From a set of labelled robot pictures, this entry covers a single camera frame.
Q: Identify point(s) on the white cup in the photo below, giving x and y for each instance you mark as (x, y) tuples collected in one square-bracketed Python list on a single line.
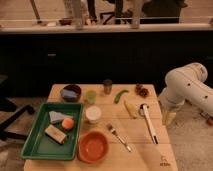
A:
[(93, 114)]

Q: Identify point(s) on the black office chair base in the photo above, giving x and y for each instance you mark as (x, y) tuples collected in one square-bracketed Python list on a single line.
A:
[(8, 106)]

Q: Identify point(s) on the blue wedge block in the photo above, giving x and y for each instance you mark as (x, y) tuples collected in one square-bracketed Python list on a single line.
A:
[(56, 117)]

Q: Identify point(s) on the green pepper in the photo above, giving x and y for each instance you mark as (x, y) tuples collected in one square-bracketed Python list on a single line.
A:
[(118, 96)]

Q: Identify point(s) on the blue sponge in bowl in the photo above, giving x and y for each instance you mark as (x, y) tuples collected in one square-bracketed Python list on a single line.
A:
[(68, 94)]

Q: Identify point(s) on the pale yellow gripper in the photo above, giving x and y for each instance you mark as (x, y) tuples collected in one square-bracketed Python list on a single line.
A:
[(167, 116)]

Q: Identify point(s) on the silver fork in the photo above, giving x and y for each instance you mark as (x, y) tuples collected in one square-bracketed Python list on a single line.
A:
[(113, 131)]

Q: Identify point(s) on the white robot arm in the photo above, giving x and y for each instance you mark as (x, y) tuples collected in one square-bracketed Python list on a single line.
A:
[(185, 83)]

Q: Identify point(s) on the red bowl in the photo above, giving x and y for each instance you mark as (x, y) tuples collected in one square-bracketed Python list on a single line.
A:
[(93, 147)]

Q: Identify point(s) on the yellow banana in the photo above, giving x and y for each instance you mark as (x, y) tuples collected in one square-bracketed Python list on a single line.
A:
[(131, 109)]

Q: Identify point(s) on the dark brown bowl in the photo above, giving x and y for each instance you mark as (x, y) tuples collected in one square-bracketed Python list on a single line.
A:
[(76, 89)]

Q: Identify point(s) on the wooden block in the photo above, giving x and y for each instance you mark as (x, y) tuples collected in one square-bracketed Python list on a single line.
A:
[(56, 134)]

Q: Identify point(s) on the green cup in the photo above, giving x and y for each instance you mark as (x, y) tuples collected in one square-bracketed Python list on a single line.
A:
[(90, 97)]

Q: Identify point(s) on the orange ball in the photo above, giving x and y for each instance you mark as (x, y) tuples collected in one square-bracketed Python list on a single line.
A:
[(68, 123)]

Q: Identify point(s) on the metal cup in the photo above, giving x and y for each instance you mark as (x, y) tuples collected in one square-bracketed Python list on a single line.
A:
[(107, 84)]

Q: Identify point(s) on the green plastic tray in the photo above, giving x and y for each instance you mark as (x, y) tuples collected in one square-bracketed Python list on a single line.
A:
[(50, 141)]

